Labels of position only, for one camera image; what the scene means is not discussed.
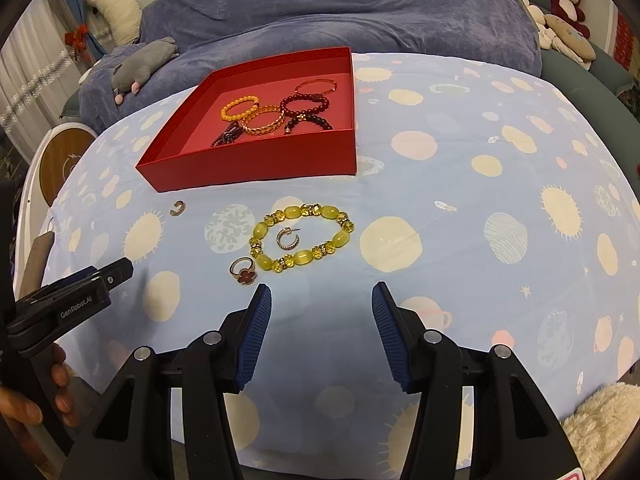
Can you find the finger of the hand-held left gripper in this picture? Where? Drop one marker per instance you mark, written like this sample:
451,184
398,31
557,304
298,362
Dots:
80,276
117,271

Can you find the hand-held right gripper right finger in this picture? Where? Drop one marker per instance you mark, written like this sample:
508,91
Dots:
390,335

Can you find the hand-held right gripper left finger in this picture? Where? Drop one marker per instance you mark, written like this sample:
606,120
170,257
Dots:
255,335

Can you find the small ear cuff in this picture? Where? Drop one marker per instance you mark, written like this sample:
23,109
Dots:
181,207

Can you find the hoop earring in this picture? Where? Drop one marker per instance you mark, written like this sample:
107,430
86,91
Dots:
280,240

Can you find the red cardboard box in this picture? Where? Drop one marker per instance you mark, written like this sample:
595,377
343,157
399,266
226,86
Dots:
250,167

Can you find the gold leaf pattern bangle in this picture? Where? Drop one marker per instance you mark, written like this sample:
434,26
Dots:
260,131

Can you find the thin gold bangle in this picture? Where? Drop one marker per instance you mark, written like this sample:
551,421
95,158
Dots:
315,80

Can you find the person's left hand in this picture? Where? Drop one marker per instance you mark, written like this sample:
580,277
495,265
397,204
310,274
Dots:
64,390

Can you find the brown tag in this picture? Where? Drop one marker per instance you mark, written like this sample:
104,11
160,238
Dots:
37,260

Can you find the light blue printed bed sheet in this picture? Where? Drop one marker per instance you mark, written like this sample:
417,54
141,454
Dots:
450,260

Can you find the white stand with wooden disc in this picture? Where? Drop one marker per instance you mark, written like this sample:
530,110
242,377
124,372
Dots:
60,155

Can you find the white curtain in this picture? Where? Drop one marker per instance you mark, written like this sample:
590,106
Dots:
30,75

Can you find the grey plush mouse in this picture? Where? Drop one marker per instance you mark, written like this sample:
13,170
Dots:
145,60

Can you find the red bow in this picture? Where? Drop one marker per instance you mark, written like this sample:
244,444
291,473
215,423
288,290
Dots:
77,37

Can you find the cream fluffy cloth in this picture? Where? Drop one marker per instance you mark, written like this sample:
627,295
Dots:
610,425

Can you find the white plush toy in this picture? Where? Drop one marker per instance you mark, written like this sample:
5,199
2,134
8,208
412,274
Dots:
120,10

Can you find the purple blanket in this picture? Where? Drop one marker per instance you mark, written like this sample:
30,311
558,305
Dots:
350,5

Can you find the beige cookie plush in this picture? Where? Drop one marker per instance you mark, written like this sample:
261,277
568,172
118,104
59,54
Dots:
570,35

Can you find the small white plush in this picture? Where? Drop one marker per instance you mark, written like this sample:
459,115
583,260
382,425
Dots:
537,15

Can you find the red monkey plush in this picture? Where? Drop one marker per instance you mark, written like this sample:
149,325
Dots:
562,10

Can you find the red patterned hanging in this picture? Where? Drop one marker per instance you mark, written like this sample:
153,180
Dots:
627,35

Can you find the dark green bed frame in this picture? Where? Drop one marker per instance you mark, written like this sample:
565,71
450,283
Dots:
575,72

